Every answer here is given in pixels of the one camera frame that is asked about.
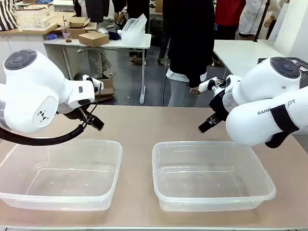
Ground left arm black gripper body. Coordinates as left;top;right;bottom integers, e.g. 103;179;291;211
57;103;94;122

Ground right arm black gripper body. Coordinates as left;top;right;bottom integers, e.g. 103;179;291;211
208;90;229;121

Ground clear plastic container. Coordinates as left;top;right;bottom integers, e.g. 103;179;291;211
152;141;277;212
0;138;124;212

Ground person's left forearm black sleeve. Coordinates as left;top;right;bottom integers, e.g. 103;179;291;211
187;55;215;89

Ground flattened cardboard box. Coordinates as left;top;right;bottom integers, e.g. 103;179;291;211
94;77;115;102

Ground large white table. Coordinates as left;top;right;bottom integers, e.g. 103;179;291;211
213;39;293;76

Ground person in beige trousers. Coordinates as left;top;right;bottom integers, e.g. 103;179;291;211
74;0;113;78

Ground person in black top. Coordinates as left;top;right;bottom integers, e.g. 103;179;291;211
162;0;215;107

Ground closed brown cardboard box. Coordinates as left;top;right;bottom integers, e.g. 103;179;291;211
77;31;110;47

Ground plastic cup with straw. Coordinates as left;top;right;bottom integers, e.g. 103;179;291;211
62;16;73;44

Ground open brown cardboard box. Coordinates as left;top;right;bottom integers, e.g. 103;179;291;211
68;17;97;39

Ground white folding table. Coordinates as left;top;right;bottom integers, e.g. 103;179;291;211
43;33;152;104

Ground person in red top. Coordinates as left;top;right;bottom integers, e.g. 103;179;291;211
214;0;246;40

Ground black stand pole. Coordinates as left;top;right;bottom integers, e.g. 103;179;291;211
254;0;270;42

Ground person in white coat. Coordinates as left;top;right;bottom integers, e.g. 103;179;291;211
238;0;278;37

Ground stacked clear storage boxes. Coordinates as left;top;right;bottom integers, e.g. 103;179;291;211
121;13;148;39

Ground white plastic crate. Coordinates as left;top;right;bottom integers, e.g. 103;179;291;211
14;3;59;32

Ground white board panel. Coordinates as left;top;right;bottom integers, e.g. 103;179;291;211
268;0;308;59

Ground black white striped bag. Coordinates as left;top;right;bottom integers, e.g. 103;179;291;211
0;0;19;31

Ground right arm white wrist camera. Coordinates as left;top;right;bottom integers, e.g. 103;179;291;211
198;77;227;92

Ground arm white wrist camera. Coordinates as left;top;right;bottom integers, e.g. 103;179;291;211
198;77;227;92
82;75;104;94

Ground left arm white wrist camera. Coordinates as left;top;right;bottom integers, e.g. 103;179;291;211
82;75;104;94

